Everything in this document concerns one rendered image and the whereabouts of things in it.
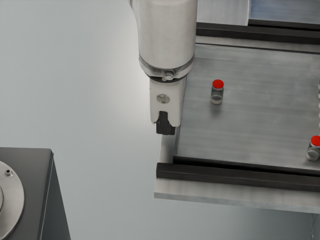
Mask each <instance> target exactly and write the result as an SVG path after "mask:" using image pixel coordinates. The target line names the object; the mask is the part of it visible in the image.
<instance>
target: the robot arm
mask: <svg viewBox="0 0 320 240"><path fill-rule="evenodd" d="M128 2H129V4H130V6H131V8H132V10H133V13H134V16H135V19H136V23H137V27H138V41H139V63H140V66H141V68H142V70H143V71H144V72H145V74H146V75H147V76H148V77H149V78H150V120H151V122H152V124H156V133H157V134H162V135H175V129H176V127H178V126H180V124H181V119H182V111H183V103H184V94H185V77H186V76H187V75H188V73H189V71H190V70H191V69H192V67H193V65H194V58H195V41H196V24H197V7H198V0H128ZM24 208H25V193H24V188H23V185H22V183H21V180H20V178H19V177H18V175H17V173H16V172H15V171H14V170H13V169H12V168H11V167H9V166H8V165H7V164H5V163H4V162H1V161H0V240H6V238H7V237H8V236H10V234H12V233H13V231H14V230H15V229H16V227H17V226H18V224H19V222H20V220H21V218H22V215H23V212H24Z"/></svg>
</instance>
